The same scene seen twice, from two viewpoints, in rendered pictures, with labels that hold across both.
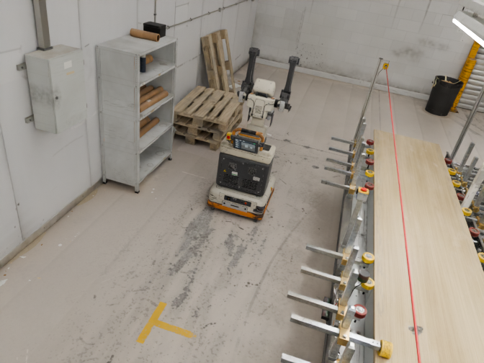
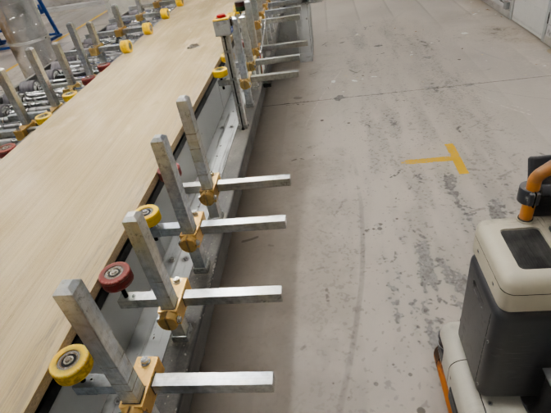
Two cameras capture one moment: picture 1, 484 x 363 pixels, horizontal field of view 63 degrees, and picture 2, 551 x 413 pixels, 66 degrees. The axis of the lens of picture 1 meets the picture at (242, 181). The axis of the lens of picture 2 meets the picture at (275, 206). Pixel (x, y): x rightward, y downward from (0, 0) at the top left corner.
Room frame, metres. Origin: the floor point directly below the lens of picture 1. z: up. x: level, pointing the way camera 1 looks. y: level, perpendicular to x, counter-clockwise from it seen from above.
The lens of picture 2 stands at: (4.39, -0.80, 1.61)
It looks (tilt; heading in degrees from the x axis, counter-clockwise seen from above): 36 degrees down; 179
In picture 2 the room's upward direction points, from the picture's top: 10 degrees counter-clockwise
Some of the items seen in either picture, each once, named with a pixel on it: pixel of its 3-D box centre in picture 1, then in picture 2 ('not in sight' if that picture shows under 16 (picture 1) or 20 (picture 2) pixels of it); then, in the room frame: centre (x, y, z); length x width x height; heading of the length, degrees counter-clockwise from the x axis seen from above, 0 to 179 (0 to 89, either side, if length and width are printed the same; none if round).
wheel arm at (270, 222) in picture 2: (346, 173); (214, 226); (3.35, -0.98, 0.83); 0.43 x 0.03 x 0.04; 79
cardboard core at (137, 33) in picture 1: (145, 34); not in sight; (4.22, 1.24, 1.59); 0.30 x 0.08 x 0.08; 79
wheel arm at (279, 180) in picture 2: (344, 187); (229, 185); (3.11, -0.93, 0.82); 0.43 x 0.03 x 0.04; 79
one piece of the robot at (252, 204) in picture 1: (238, 200); not in sight; (3.48, 0.01, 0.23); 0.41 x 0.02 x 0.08; 79
